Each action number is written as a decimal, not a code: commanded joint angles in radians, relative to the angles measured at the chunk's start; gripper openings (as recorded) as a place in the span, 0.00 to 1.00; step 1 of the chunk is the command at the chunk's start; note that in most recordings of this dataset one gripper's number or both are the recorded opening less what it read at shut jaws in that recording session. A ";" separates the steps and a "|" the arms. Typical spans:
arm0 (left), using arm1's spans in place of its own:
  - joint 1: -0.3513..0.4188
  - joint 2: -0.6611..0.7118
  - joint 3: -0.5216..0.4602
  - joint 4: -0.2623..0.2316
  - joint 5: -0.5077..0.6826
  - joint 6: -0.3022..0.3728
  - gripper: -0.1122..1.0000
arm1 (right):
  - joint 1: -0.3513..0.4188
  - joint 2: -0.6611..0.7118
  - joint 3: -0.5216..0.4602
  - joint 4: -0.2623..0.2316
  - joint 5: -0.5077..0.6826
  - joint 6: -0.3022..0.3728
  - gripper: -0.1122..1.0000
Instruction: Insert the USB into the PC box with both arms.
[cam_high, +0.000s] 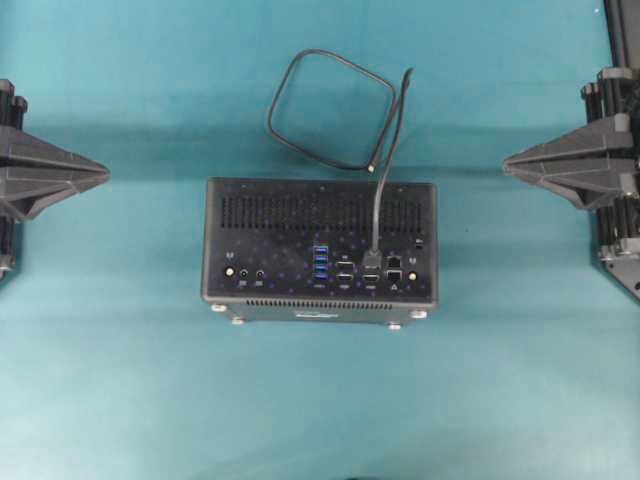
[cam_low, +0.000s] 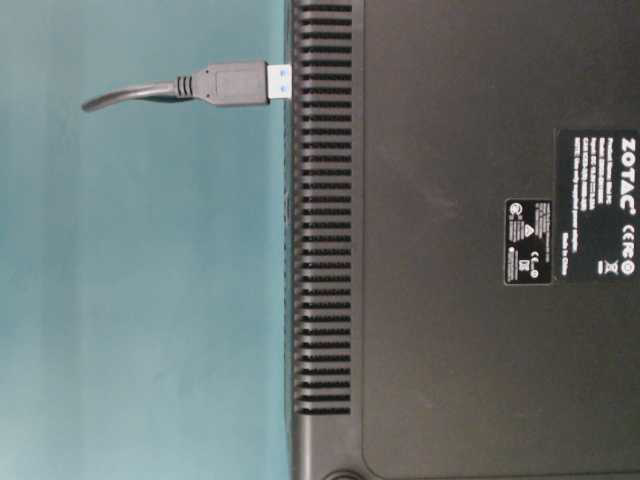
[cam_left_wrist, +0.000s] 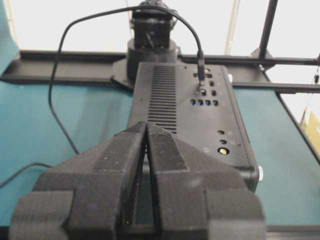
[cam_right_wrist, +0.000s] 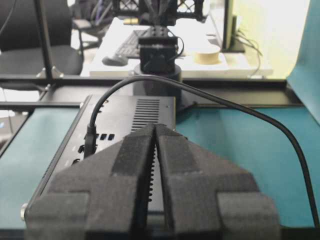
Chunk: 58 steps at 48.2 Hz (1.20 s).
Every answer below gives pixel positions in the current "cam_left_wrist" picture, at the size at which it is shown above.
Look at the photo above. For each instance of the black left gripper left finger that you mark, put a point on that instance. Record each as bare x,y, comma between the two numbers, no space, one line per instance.
87,196

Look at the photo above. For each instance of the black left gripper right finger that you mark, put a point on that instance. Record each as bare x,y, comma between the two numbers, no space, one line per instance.
197,197

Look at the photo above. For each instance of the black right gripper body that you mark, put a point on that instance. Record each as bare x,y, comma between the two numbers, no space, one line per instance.
152,28

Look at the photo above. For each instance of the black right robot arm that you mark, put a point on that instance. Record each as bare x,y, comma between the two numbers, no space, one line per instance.
137,55

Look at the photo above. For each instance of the black PC box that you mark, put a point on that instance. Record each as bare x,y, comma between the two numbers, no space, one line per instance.
206,116

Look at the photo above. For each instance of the teal table mat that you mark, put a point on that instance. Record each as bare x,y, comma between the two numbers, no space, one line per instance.
290,189

